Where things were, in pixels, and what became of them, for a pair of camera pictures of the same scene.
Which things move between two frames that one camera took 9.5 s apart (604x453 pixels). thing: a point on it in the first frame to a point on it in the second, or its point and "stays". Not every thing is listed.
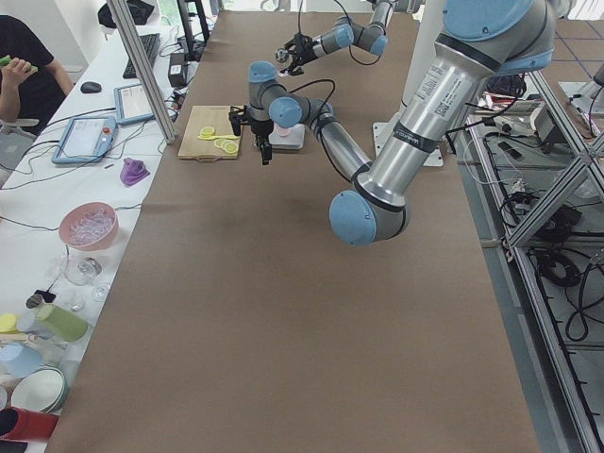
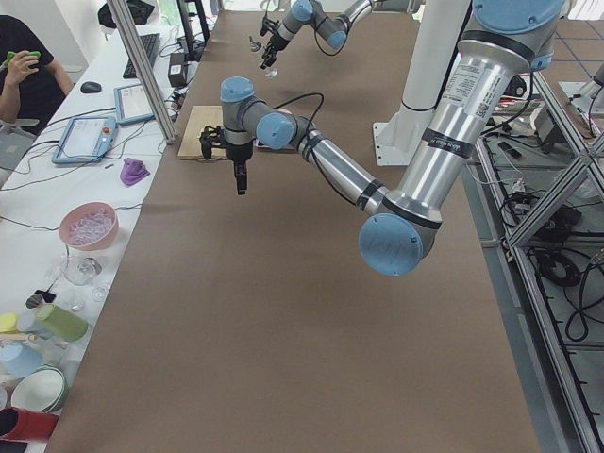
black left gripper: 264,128 to 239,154
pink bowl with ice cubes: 90,226 stays
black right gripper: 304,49 to 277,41
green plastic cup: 59,325 stays
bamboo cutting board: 206,151 stays
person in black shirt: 31,85 stays
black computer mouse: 91,87 stays
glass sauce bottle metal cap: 283,60 to 256,46
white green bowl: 44,389 stays
